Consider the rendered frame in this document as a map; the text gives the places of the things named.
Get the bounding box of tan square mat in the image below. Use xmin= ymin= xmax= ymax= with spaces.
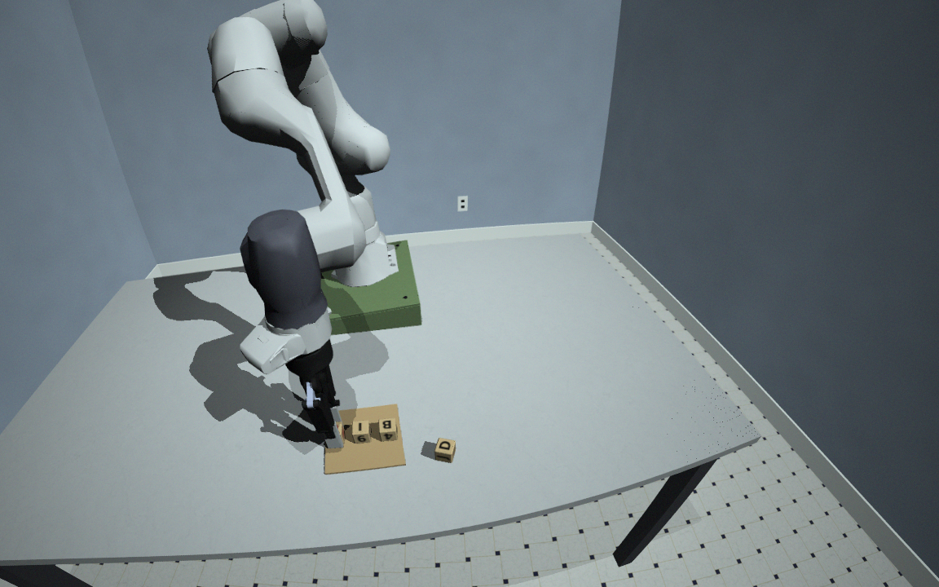
xmin=325 ymin=404 xmax=406 ymax=474

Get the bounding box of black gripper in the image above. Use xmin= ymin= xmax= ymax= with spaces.
xmin=285 ymin=339 xmax=343 ymax=448

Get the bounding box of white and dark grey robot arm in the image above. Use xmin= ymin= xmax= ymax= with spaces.
xmin=207 ymin=0 xmax=399 ymax=374

